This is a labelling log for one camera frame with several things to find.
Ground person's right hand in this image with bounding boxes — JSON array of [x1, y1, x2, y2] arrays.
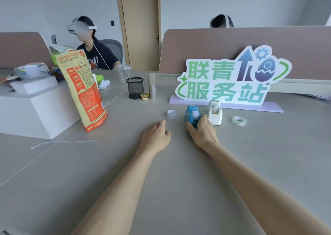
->
[[186, 113, 219, 151]]

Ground person's left hand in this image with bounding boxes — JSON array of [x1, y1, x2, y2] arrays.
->
[[140, 120, 172, 154]]

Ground blue tape dispenser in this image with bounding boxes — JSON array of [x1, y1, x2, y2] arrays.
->
[[184, 105, 202, 129]]

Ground person's left forearm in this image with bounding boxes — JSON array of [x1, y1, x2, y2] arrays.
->
[[72, 147, 159, 235]]

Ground person's right forearm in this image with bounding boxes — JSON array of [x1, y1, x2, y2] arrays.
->
[[205, 141, 331, 235]]

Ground white tape dispenser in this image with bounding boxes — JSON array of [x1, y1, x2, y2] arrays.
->
[[207, 100, 223, 126]]

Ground grey cardboard tube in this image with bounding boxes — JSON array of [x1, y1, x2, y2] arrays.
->
[[148, 73, 157, 100]]

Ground clear tape roll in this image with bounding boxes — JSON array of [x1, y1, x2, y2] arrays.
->
[[231, 116, 247, 126]]

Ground black mesh pen holder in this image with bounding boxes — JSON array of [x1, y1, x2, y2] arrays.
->
[[125, 77, 144, 100]]

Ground green and white standing sign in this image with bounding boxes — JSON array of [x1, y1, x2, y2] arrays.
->
[[169, 45, 293, 113]]

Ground clear plastic cup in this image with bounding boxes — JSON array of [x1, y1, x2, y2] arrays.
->
[[115, 65, 132, 83]]

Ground green and white packet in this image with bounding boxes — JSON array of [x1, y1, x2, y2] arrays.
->
[[93, 73, 111, 90]]

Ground orange and cream paper bag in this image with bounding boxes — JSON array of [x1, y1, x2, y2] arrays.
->
[[55, 49, 108, 133]]

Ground brown desk partition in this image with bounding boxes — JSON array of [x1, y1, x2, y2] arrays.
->
[[0, 32, 54, 70], [158, 26, 331, 81]]

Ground grey office chair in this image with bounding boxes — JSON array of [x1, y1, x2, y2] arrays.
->
[[98, 39, 123, 64]]

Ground beige wooden door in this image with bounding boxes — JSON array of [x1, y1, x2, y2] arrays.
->
[[115, 0, 161, 71]]

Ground large white foam box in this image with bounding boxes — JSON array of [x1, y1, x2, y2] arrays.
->
[[0, 81, 81, 140]]

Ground white foam block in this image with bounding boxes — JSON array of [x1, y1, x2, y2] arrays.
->
[[9, 75, 58, 95]]

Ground white headset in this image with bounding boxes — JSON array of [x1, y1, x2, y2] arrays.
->
[[67, 23, 98, 34]]

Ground white tissue pack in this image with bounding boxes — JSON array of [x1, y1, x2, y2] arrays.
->
[[14, 63, 50, 80]]

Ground white string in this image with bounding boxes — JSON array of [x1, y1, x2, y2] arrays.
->
[[30, 139, 100, 150]]

